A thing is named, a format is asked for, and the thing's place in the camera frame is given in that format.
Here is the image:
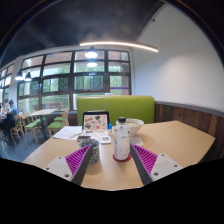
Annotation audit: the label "dark speckled patterned cup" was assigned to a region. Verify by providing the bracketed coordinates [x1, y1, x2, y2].
[78, 138, 101, 164]

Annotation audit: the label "dark-framed window wall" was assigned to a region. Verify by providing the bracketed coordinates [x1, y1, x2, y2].
[0, 49, 132, 113]

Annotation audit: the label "black-framed tablet with pictures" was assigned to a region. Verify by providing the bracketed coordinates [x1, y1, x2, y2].
[81, 110, 111, 132]

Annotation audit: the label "group of green-seated wooden chairs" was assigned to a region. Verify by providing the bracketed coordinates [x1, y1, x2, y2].
[0, 108, 70, 144]

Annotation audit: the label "person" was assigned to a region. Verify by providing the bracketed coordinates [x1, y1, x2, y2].
[0, 103, 8, 116]
[1, 98, 19, 141]

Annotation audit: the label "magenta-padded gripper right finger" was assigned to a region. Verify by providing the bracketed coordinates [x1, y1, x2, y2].
[129, 143, 184, 186]

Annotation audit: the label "clear black-capped water bottle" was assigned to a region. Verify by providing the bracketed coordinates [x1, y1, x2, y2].
[113, 116, 131, 161]

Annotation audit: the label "small dark box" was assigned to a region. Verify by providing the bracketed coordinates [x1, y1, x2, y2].
[76, 134, 92, 142]

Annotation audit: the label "white bowl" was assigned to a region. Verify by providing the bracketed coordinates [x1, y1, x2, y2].
[115, 117, 145, 137]

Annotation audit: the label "light wooden dining table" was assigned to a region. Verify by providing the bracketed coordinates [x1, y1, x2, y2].
[28, 108, 59, 133]

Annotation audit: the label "green upholstered booth bench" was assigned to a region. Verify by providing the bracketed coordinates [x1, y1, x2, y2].
[76, 95, 156, 126]

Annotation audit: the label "white paper sheets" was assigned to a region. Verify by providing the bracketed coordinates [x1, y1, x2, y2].
[53, 125, 83, 140]

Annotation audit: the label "group of pendant lamps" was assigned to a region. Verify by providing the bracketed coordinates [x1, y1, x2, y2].
[14, 46, 99, 82]

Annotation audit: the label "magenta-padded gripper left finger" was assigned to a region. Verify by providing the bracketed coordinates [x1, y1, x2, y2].
[43, 144, 95, 187]

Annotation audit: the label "long curved ceiling light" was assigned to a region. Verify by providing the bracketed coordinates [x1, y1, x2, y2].
[79, 40, 160, 53]

